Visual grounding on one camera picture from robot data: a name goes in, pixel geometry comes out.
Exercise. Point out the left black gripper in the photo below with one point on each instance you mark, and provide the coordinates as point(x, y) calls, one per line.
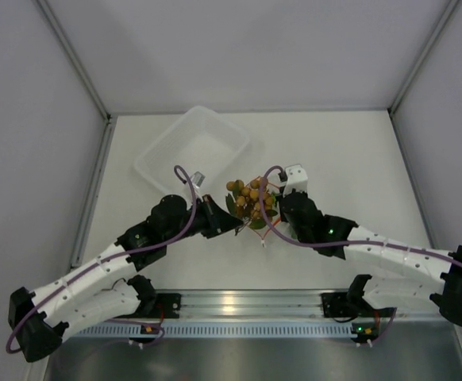
point(217, 221)

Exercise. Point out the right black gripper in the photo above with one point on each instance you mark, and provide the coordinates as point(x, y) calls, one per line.
point(283, 215)

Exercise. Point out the fake longan fruit bunch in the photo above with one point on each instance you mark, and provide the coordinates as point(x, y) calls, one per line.
point(243, 202)

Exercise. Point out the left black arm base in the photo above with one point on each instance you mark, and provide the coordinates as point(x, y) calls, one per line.
point(166, 306)

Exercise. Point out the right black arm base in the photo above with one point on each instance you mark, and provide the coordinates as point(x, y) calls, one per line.
point(336, 306)

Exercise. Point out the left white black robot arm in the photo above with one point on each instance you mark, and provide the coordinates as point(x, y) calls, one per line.
point(110, 286)

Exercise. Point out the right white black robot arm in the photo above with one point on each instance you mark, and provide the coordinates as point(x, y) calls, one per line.
point(423, 279)

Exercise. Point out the white plastic mesh basket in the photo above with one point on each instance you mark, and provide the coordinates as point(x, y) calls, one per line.
point(200, 140)

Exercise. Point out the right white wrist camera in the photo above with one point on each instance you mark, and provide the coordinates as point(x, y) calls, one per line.
point(296, 180)

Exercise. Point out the aluminium mounting rail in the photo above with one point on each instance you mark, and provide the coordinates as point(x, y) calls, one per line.
point(261, 305)

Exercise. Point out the white slotted cable duct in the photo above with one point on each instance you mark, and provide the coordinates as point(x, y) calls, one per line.
point(170, 329)

